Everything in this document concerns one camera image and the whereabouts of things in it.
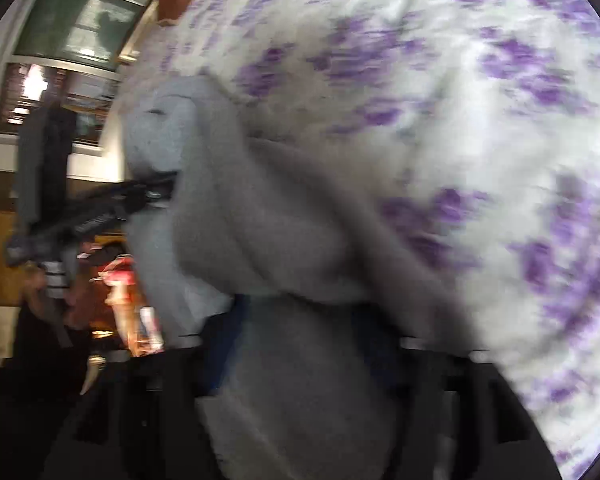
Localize grey hanging garment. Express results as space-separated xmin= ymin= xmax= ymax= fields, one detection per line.
xmin=16 ymin=102 xmax=78 ymax=231

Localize red and white clutter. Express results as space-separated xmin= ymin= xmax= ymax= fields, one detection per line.
xmin=87 ymin=252 xmax=168 ymax=358

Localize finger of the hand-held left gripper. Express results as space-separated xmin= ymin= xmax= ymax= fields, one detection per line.
xmin=130 ymin=174 xmax=183 ymax=210

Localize person's left forearm striped sleeve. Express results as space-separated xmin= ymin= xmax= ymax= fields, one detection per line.
xmin=22 ymin=259 xmax=81 ymax=346

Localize white purple floral bed sheet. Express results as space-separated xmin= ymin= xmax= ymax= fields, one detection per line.
xmin=152 ymin=0 xmax=600 ymax=480

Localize dark cloth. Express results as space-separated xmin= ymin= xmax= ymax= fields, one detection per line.
xmin=0 ymin=305 xmax=131 ymax=480

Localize grey pants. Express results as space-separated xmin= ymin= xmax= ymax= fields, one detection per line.
xmin=117 ymin=76 xmax=486 ymax=480

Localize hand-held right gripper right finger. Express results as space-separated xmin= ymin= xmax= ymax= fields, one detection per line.
xmin=365 ymin=310 xmax=518 ymax=480

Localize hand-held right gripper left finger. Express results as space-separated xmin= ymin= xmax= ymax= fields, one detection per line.
xmin=122 ymin=296 xmax=251 ymax=480

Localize glass window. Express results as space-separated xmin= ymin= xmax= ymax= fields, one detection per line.
xmin=12 ymin=0 xmax=148 ymax=72

